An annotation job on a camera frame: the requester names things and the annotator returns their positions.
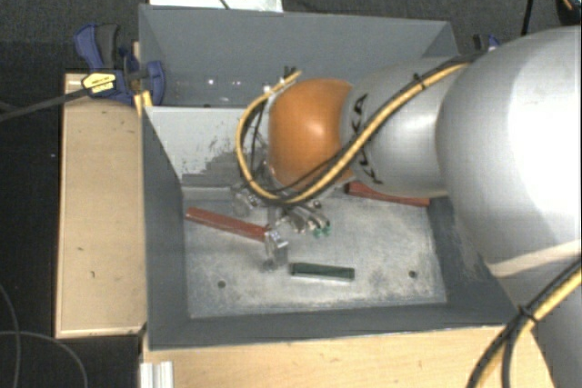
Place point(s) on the red-brown flat block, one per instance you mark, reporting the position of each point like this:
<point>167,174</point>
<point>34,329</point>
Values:
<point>386,195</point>
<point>223,221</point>

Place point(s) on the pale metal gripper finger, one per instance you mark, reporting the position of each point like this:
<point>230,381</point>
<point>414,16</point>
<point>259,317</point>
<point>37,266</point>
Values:
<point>243,202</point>
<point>276,246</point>

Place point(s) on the dark green flat block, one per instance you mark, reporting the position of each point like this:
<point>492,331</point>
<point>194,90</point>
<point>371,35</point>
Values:
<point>323,271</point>

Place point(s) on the grey metal bin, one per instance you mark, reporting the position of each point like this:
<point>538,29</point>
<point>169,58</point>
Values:
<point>345,241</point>

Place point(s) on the pale wood flat board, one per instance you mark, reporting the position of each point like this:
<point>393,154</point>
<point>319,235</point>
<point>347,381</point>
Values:
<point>100,213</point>

